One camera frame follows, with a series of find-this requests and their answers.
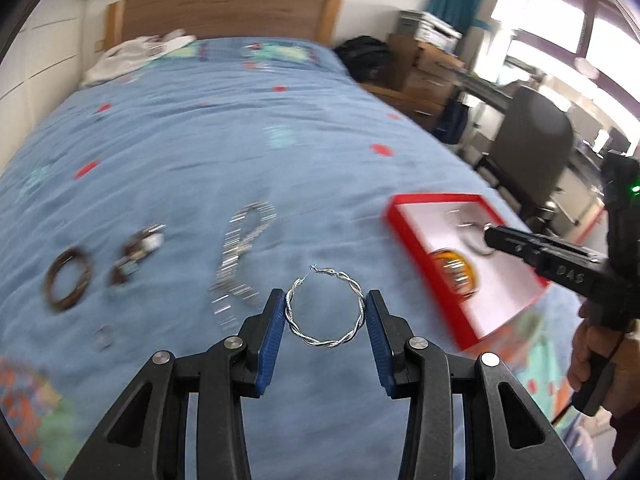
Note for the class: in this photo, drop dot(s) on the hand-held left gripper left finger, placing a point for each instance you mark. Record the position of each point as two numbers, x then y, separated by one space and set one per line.
270 340

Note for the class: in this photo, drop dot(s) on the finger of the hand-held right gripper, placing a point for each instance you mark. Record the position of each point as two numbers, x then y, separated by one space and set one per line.
530 255

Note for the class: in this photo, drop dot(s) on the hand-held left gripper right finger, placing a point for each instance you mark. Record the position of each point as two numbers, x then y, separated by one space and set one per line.
380 345

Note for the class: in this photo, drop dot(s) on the twisted silver hoop earring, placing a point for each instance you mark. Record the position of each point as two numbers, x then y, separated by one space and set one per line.
320 342

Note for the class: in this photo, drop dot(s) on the large plain silver hoop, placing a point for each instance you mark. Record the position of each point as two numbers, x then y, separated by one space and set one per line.
480 251

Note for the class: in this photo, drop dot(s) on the red shallow box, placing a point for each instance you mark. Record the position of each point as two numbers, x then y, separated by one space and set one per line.
505 300

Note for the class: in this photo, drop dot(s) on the amber translucent bangle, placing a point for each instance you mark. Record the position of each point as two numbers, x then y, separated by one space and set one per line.
440 265

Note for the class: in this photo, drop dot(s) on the person's right hand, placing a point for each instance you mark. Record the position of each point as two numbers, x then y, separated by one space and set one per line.
627 375

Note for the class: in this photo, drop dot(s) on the dark office chair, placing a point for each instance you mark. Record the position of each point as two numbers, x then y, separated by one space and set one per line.
535 145

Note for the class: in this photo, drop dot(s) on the dark blue bag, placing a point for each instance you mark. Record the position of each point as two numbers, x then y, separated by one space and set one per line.
452 120

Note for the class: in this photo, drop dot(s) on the dark desk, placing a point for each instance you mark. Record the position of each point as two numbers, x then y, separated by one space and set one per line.
480 85

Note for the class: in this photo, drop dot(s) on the wooden drawer cabinet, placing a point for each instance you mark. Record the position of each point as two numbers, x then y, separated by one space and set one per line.
425 80

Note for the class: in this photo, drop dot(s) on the dark brown bangle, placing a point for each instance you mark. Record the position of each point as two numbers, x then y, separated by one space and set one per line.
51 285

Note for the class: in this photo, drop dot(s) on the window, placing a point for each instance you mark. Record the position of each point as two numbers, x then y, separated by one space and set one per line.
560 25

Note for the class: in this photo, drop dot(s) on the grey printer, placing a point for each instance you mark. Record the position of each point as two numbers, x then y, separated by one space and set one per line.
430 30

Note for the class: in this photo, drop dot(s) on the black backpack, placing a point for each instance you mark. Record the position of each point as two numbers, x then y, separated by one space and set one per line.
362 57

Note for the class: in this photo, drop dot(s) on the white cloth bag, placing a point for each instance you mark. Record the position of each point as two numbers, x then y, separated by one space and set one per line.
125 57

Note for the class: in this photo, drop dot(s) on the wooden bed headboard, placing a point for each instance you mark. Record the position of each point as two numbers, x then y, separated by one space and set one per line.
225 12

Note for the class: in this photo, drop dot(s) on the white wardrobe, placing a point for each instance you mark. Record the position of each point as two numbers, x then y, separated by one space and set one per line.
45 50

